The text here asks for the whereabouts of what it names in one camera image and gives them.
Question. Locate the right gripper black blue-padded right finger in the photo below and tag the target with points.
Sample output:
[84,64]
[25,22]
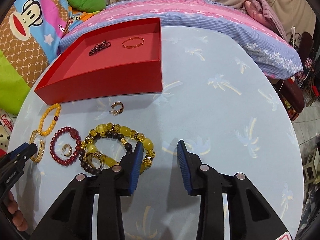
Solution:
[250,215]

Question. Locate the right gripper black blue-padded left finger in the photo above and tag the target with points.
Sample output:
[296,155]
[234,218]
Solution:
[70,216]

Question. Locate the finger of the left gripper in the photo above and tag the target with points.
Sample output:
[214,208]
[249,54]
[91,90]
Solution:
[26,152]
[13,154]

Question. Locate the gold leaf bangle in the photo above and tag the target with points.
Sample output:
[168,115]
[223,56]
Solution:
[36,158]

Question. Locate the gold hoop earring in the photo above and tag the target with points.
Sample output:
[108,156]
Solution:
[66,150]
[117,108]

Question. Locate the large thin gold bangle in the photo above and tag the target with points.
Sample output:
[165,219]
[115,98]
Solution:
[127,43]

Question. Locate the person's left hand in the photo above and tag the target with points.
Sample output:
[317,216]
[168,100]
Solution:
[18,220]

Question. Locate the cartoon monkey colourful blanket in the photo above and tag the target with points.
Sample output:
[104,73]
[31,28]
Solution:
[30,35]

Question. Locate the red cardboard box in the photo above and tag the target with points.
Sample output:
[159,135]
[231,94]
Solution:
[96,65]

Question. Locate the green cushion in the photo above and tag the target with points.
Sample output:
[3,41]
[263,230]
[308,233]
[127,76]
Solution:
[88,6]

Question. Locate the pink purple folded cloth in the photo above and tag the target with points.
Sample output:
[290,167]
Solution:
[260,11]

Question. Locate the pink purple floral pillow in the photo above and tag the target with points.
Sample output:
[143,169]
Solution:
[275,57]

